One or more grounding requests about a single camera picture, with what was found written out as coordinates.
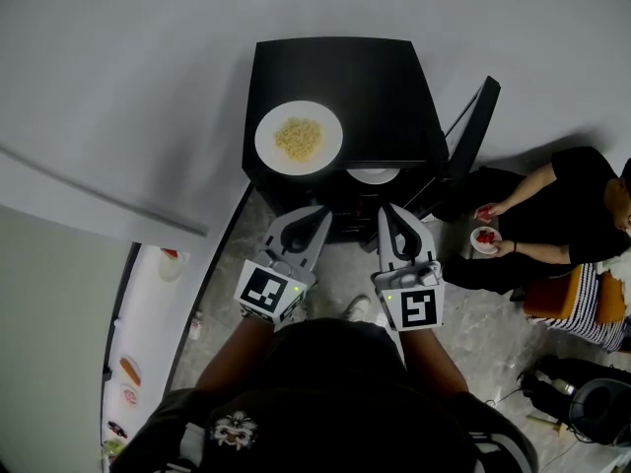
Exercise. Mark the person's left forearm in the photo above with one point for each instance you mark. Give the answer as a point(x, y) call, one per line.
point(234, 355)

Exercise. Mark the white shelf with food items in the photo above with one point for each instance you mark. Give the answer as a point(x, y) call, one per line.
point(143, 323)

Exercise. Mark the person's right white shoe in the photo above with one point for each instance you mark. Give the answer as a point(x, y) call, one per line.
point(358, 308)

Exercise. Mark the white cake slice toy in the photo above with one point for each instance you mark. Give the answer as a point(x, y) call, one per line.
point(171, 264)

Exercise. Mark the person's right forearm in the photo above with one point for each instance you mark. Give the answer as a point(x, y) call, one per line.
point(434, 362)

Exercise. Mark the person's black clothing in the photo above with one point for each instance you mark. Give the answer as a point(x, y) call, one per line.
point(330, 392)

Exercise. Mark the red strawberries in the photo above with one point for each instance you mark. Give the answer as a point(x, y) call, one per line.
point(485, 237)

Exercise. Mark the orange sausage toy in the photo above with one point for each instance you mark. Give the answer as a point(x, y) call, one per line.
point(130, 371)

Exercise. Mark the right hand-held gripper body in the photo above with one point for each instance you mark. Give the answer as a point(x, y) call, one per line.
point(419, 308)

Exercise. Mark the grey-green window blind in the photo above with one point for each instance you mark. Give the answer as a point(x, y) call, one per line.
point(49, 338)

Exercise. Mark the black white striped cloth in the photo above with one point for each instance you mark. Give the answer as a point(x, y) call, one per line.
point(589, 303)

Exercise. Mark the small bowl with red food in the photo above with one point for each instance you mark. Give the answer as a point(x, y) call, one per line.
point(485, 249)

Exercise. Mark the white plate with bun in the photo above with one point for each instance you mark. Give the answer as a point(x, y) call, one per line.
point(372, 176)

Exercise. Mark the orange stool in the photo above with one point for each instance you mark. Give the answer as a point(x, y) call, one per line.
point(547, 296)

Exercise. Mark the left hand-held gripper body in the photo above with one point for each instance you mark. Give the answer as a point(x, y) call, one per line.
point(261, 291)

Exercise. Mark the white plate with noodles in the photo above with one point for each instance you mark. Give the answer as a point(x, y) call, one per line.
point(266, 155)

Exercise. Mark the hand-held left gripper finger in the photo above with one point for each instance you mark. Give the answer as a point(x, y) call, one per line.
point(318, 249)
point(272, 237)

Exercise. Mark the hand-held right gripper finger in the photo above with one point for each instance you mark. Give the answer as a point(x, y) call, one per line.
point(385, 254)
point(426, 247)

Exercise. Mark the red black toy car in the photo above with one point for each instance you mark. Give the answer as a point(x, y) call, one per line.
point(117, 429)

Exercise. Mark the red white round toy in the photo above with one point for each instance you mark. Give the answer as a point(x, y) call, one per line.
point(130, 396)

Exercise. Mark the black round device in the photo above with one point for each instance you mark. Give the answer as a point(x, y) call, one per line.
point(599, 412)

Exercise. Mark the small white red bottle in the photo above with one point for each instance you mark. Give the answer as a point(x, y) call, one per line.
point(195, 325)

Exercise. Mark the green toy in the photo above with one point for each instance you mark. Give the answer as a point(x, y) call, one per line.
point(113, 447)

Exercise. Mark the black mini fridge cabinet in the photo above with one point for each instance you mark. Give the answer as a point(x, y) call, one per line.
point(345, 77)

